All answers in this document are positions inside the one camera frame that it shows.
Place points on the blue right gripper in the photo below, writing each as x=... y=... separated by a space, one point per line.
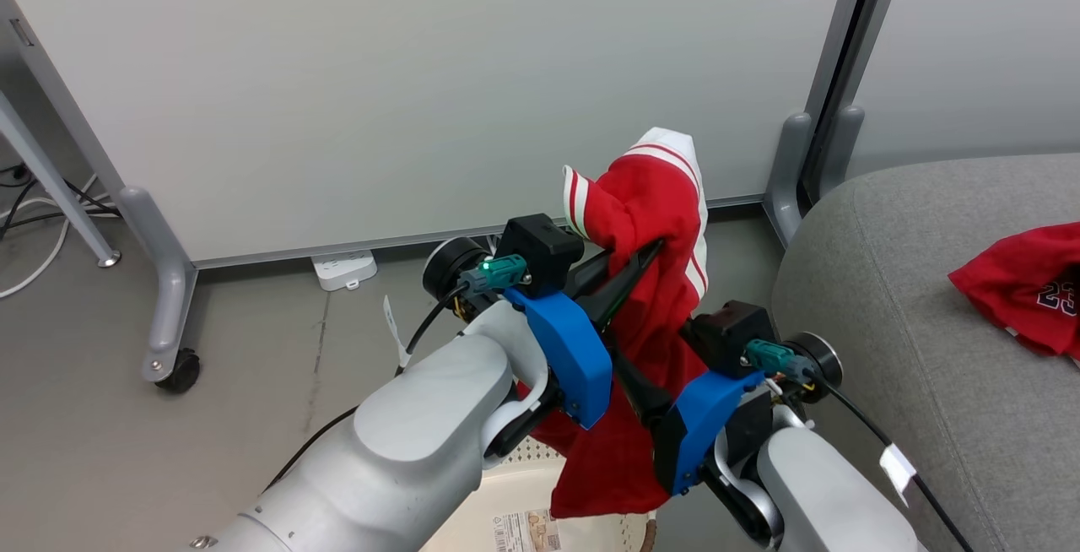
x=700 y=417

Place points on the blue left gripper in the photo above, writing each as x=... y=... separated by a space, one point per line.
x=574 y=349

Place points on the red shorts with white stripes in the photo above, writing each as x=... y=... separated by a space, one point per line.
x=650 y=214

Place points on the red basketball jersey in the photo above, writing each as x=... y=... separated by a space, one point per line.
x=1021 y=282

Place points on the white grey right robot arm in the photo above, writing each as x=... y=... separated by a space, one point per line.
x=827 y=493

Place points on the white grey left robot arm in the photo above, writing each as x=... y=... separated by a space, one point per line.
x=422 y=434

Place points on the grey fabric sofa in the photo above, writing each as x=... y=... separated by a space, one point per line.
x=945 y=366

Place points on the white plastic laundry basket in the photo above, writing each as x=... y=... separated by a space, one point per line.
x=515 y=493

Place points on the short grey partition foot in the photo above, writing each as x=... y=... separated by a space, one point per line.
x=786 y=172
x=844 y=147

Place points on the white power strip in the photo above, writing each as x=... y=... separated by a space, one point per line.
x=344 y=269

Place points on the large white partition panel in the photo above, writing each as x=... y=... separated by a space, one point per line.
x=380 y=71

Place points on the black caster wheel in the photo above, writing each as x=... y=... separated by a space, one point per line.
x=181 y=373

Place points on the long grey partition foot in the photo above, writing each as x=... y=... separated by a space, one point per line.
x=169 y=290

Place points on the grey metal table leg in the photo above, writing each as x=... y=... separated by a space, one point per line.
x=59 y=189

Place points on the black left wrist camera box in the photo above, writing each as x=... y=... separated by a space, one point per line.
x=540 y=252

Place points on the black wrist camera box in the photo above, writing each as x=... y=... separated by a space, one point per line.
x=730 y=337
x=540 y=252

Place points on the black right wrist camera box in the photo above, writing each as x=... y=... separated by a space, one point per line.
x=730 y=337

